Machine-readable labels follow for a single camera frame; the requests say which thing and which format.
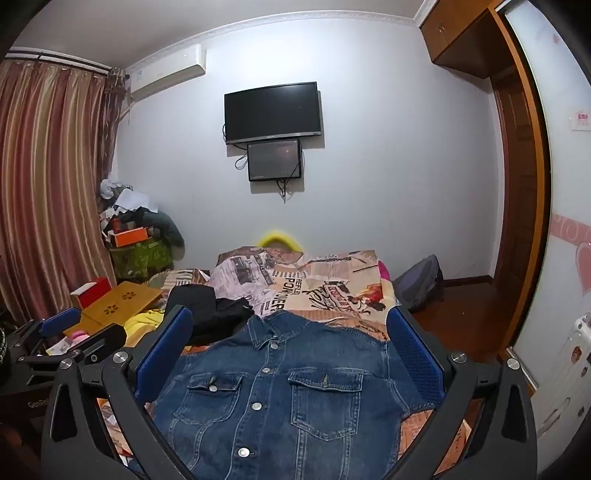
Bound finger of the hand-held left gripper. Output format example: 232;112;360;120
28;307;82;340
67;323;127;366

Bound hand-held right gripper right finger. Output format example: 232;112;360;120
387;305;539;480

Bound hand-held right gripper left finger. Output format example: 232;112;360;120
41;305;204;480

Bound blue denim jeans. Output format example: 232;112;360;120
152;310;437;480

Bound small pink object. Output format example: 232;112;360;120
60;330;90;354

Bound yellow garment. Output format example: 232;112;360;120
122;308;167;348

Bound red box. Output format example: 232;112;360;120
70;277;116;309

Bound brown cardboard box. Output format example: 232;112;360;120
62;281;163;337

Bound black garment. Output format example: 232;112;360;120
164;284;254;344

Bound grey backpack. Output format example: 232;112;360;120
392;255;445;313

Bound striped pillow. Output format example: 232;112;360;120
147;268;211;301

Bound white grey patterned garment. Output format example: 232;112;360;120
208;247;289;319

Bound orange box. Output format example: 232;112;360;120
113;226;151;247

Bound dark green jacket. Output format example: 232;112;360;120
143;210;185;254

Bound striped brown curtain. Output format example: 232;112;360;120
0;60;123;324

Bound white paper sheet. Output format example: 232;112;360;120
115;189;152;213

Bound grey white cloth bundle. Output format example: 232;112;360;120
99;179;134;200

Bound yellow pillow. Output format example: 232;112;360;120
257;231;303;252

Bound white suitcase with stickers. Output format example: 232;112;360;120
538;313;591;457

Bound wooden door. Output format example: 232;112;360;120
490;69;526;283

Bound small black monitor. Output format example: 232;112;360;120
247;139;303;182

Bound curtain rod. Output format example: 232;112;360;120
4;48;127;77

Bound white air conditioner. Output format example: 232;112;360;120
126;44;207;100

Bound wooden overhead cabinet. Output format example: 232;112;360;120
413;0;509;79

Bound black wall television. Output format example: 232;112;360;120
224;82;321;145

